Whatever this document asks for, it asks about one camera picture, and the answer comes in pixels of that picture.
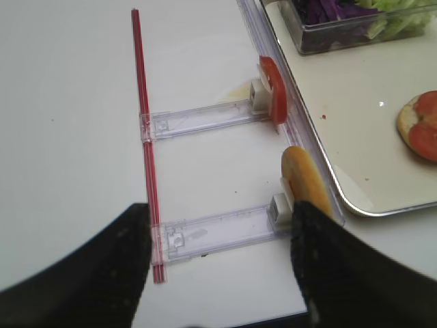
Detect clear pusher track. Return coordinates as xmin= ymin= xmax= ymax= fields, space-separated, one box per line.
xmin=152 ymin=204 xmax=292 ymax=265
xmin=150 ymin=99 xmax=270 ymax=141

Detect green lettuce leaves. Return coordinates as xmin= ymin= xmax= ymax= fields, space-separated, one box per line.
xmin=355 ymin=1 xmax=436 ymax=40

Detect left red rail strip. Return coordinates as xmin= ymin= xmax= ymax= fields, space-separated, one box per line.
xmin=131 ymin=9 xmax=166 ymax=284

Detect left upper clear pusher track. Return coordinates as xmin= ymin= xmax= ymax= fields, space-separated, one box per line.
xmin=150 ymin=99 xmax=270 ymax=141

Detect left lower clear pusher track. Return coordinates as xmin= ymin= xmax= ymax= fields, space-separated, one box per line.
xmin=152 ymin=204 xmax=292 ymax=265

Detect tomato slice front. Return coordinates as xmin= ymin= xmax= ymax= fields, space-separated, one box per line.
xmin=414 ymin=90 xmax=437 ymax=117

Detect white metal tray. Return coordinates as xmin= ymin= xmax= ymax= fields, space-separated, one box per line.
xmin=265 ymin=1 xmax=436 ymax=217

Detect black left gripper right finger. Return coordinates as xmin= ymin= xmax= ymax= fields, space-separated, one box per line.
xmin=290 ymin=201 xmax=436 ymax=327

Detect standing bun slice left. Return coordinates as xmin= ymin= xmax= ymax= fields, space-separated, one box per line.
xmin=281 ymin=146 xmax=333 ymax=218

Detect bottom bun slice on tray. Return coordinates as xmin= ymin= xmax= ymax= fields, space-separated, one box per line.
xmin=397 ymin=95 xmax=436 ymax=158

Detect tomato slice back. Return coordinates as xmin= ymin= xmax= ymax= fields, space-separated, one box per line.
xmin=259 ymin=56 xmax=287 ymax=126

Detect white pusher block bun slice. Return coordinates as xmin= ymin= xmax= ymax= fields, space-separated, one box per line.
xmin=268 ymin=178 xmax=294 ymax=230

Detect purple cabbage leaves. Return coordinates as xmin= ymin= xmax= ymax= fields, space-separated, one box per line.
xmin=291 ymin=1 xmax=379 ymax=54

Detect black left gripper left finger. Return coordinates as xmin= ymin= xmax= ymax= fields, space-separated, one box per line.
xmin=1 ymin=203 xmax=152 ymax=327

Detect white pusher block tomato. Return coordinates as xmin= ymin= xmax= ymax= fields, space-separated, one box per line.
xmin=249 ymin=64 xmax=272 ymax=115

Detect clear plastic salad container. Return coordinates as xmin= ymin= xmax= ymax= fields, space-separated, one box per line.
xmin=278 ymin=1 xmax=436 ymax=55

